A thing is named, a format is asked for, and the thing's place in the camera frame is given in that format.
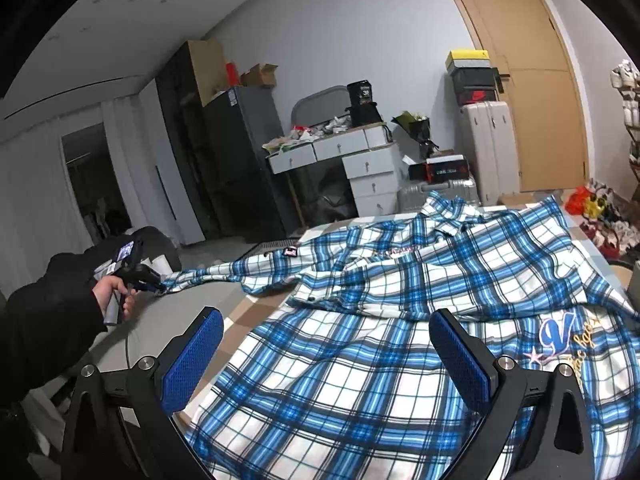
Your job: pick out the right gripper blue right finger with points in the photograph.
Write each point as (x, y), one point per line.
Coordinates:
(490, 386)

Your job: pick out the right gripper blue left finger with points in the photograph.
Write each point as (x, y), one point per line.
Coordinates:
(160, 387)

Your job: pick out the blue white plaid shirt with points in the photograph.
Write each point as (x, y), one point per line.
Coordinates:
(415, 339)

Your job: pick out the black sleeved left forearm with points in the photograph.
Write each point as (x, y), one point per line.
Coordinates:
(47, 326)

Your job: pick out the person's left hand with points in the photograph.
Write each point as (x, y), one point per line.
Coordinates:
(104, 292)

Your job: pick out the plaid brown blue bedsheet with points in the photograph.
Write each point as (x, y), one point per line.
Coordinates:
(240, 319)

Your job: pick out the shoes on floor pile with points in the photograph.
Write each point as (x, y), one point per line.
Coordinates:
(610, 222)

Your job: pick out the tall dark wardrobe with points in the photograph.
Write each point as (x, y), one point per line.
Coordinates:
(186, 83)

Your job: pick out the silver flat suitcase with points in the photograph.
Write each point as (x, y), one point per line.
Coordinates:
(412, 195)

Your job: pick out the black red shoe box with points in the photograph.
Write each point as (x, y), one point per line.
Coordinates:
(441, 169)

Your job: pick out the open cardboard box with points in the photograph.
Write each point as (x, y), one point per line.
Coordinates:
(260, 75)

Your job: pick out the grey oval mirror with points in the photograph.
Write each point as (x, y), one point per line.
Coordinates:
(321, 107)

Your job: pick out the white upright suitcase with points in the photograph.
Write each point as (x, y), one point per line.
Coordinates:
(488, 143)

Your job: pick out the white drawer desk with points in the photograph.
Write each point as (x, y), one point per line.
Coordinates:
(371, 160)

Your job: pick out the dark flower bouquet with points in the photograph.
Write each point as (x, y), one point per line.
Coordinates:
(418, 127)

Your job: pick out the black hat box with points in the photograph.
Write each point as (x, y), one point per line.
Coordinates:
(362, 109)

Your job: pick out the stacked shoe boxes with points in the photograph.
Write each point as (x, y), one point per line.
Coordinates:
(472, 75)

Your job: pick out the wooden shoe rack with shoes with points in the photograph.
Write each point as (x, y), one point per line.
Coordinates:
(625, 80)

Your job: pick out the wooden door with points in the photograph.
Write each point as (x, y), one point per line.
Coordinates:
(539, 84)

